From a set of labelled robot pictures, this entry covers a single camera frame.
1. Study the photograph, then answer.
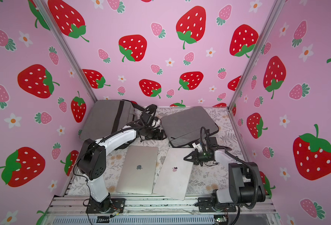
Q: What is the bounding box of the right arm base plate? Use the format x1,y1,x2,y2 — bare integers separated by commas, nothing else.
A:
194,197,237,213

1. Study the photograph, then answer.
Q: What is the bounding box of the left rear aluminium post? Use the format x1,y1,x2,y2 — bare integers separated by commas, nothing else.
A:
34,0,98,103

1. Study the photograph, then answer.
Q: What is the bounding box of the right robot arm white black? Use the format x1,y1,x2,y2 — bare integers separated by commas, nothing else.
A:
183,127,266,212

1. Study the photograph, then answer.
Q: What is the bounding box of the aluminium frame rail front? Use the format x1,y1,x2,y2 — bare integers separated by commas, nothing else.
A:
41,195,282,225

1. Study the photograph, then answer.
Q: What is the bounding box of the aluminium post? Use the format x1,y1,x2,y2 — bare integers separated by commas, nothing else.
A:
34,0,98,103
228,0,286,112

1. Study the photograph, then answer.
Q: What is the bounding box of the silver laptop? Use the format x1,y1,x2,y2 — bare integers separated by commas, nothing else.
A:
153,148,194,201
116,146,159,195

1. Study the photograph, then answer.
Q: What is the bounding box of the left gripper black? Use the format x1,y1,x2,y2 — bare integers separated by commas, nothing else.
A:
144,128,168,140

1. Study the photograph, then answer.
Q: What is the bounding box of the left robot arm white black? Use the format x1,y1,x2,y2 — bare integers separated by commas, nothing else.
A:
76,100,166,212

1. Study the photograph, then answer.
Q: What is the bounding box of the grey laptop bag black strap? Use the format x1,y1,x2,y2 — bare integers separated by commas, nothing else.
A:
79,99,158,150

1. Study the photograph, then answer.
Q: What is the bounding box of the right rear aluminium post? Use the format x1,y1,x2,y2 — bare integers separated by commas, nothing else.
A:
228,0,286,112

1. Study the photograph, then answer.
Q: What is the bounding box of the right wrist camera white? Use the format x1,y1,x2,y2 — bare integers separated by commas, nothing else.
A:
192,142,204,152

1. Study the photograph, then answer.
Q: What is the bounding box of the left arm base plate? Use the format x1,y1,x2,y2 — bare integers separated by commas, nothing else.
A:
86,197,126,214

